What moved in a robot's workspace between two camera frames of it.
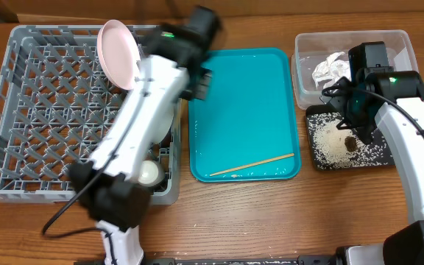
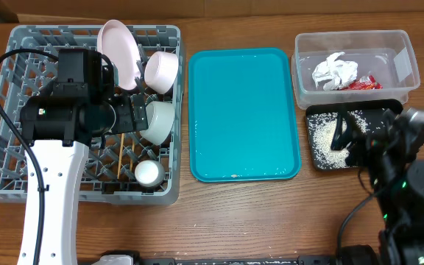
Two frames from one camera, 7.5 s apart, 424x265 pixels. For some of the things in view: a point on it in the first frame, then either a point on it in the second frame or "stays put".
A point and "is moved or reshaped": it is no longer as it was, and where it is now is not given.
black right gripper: [356, 120] to [361, 139]
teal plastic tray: [246, 129] stays put
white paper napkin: [330, 69] stays put
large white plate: [119, 53] stays put
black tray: [335, 149] stays put
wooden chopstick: [252, 165] is moved or reshaped
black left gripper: [201, 89] to [126, 123]
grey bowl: [162, 123] stays put
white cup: [151, 173] stays put
